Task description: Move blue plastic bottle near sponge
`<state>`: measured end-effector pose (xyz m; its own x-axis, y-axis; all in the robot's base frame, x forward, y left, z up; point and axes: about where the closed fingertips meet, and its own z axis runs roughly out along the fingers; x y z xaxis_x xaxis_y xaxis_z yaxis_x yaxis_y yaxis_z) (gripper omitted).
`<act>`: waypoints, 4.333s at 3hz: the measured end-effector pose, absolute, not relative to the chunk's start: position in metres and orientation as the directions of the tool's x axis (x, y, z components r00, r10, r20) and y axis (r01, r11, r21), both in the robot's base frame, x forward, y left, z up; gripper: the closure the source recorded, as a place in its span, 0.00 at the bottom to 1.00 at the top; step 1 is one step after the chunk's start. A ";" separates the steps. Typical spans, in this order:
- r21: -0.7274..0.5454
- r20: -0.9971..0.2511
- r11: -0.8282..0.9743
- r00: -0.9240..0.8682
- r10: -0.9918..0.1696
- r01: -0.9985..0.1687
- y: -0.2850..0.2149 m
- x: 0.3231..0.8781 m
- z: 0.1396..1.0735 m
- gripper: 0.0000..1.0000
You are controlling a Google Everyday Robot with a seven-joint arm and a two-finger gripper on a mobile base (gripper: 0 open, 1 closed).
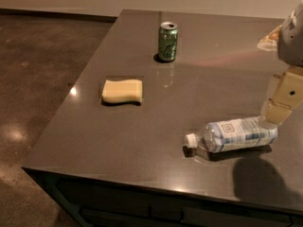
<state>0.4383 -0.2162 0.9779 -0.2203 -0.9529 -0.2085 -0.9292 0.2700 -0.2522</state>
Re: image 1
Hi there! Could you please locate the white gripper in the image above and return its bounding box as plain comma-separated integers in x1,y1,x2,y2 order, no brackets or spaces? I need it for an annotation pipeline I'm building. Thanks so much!
259,1,303,126

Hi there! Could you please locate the clear plastic water bottle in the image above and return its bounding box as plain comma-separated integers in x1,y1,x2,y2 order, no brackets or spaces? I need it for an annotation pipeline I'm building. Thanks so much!
185,116,278,153

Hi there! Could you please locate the yellow sponge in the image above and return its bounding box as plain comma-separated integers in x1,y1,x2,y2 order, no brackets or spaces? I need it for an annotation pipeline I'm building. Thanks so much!
102,79,143,104

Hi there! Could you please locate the snack bag at table edge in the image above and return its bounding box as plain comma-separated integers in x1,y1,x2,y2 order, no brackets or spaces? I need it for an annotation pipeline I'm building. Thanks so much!
257,25,282,52

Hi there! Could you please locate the green soda can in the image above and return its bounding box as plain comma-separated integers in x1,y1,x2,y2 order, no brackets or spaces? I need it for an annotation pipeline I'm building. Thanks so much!
158,22,178,62

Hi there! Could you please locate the dark counter cabinet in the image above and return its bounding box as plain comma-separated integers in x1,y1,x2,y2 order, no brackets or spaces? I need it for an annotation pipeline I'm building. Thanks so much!
23,166,303,227

